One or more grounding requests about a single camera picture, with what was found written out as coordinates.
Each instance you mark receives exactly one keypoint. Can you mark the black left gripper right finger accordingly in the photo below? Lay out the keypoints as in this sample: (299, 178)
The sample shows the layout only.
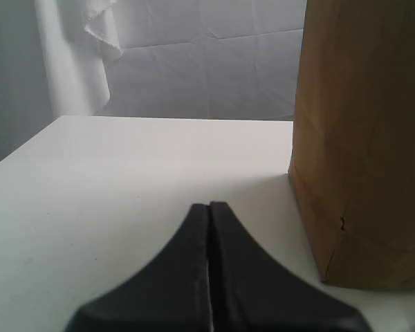
(253, 292)

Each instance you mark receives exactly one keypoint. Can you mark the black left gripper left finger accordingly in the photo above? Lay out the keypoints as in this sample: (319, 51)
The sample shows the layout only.
(170, 293)

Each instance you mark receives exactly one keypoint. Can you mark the brown paper bag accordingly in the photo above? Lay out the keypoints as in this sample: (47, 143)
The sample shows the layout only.
(353, 160)

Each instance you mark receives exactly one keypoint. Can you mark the white backdrop cloth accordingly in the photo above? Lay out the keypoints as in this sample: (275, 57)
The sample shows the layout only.
(233, 60)

